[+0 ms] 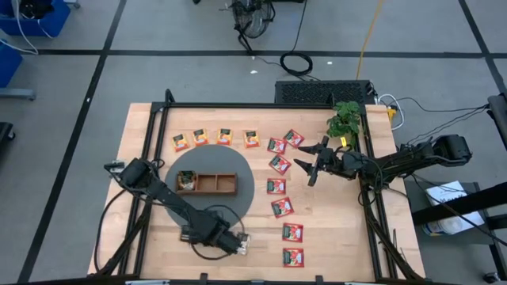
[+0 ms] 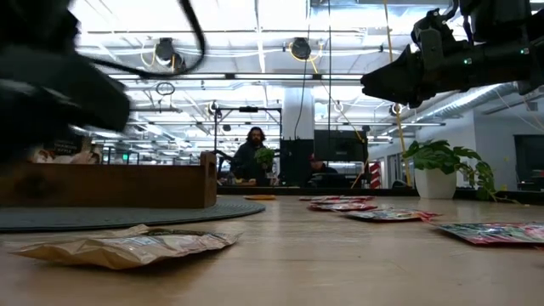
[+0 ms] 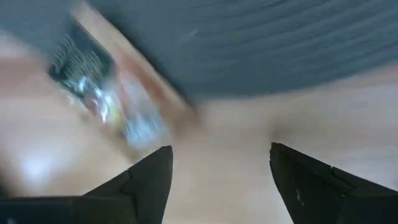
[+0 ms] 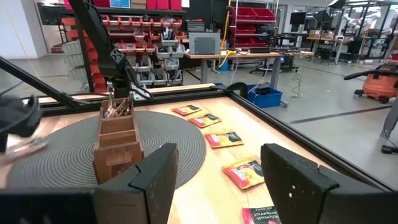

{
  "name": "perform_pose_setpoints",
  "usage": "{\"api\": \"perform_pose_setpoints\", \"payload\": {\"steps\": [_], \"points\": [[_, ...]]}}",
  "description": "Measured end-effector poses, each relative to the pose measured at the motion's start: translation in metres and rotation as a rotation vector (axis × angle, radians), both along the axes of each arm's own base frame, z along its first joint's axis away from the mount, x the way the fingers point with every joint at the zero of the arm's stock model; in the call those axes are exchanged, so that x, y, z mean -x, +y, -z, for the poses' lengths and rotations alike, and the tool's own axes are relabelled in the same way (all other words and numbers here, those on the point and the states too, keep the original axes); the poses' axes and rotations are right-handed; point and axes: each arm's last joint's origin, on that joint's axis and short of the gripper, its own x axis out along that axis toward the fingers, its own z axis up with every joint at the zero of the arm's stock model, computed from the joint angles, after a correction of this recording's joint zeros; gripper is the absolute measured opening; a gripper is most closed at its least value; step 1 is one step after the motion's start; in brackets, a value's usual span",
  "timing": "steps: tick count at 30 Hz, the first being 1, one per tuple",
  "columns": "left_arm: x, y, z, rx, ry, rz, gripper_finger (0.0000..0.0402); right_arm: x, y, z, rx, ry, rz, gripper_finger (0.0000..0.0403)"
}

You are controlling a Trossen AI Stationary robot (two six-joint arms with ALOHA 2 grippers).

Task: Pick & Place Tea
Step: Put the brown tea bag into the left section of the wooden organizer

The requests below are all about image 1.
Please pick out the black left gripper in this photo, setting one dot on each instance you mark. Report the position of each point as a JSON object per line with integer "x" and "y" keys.
{"x": 219, "y": 237}

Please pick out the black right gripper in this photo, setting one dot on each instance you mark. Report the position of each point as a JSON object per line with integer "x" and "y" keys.
{"x": 342, "y": 164}

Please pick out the beige tea packet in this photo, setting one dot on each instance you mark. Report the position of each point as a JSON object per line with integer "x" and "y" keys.
{"x": 244, "y": 244}
{"x": 186, "y": 182}

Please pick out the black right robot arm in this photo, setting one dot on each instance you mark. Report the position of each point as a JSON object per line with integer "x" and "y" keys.
{"x": 416, "y": 158}

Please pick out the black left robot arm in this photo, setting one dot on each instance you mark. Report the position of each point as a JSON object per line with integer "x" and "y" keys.
{"x": 166, "y": 194}

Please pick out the orange tea packet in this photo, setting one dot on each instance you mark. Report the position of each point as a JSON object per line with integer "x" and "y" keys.
{"x": 200, "y": 137}
{"x": 180, "y": 142}
{"x": 224, "y": 136}
{"x": 252, "y": 139}

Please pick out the green plant in white pot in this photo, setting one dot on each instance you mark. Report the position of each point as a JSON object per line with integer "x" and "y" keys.
{"x": 344, "y": 118}

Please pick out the black perforated computer case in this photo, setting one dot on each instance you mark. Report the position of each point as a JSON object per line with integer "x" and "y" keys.
{"x": 317, "y": 93}

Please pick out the wooden three-compartment tray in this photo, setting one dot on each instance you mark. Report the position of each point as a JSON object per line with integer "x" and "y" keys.
{"x": 216, "y": 183}

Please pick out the grey round woven placemat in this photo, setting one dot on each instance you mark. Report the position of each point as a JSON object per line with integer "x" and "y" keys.
{"x": 214, "y": 158}

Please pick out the yellow power plug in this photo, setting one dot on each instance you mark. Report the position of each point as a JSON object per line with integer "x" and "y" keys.
{"x": 391, "y": 115}

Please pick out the white paper sheets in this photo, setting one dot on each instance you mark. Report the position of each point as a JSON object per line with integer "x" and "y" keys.
{"x": 447, "y": 194}

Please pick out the black floor fan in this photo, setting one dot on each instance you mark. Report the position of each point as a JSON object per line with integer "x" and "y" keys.
{"x": 253, "y": 16}

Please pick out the white round disc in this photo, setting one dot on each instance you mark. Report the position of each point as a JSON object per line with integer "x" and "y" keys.
{"x": 451, "y": 226}

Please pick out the black metal stand beam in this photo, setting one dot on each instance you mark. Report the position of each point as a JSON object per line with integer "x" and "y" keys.
{"x": 475, "y": 202}

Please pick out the black caster wheel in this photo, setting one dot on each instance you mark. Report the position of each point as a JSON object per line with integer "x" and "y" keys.
{"x": 491, "y": 278}

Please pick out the grey platform base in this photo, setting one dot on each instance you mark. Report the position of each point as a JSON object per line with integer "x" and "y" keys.
{"x": 17, "y": 93}

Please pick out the large blue bin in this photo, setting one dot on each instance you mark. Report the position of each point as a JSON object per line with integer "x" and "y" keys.
{"x": 51, "y": 23}

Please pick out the small blue bin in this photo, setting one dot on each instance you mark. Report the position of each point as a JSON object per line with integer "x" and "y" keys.
{"x": 10, "y": 63}

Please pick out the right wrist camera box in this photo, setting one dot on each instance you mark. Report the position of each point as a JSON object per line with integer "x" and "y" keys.
{"x": 330, "y": 154}

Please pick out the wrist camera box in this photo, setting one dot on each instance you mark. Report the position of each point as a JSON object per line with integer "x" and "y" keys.
{"x": 189, "y": 233}
{"x": 330, "y": 154}

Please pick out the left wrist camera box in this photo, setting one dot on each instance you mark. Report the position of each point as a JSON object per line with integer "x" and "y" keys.
{"x": 189, "y": 233}

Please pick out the black aluminium table frame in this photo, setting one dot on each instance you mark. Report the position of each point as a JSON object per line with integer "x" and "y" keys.
{"x": 253, "y": 105}

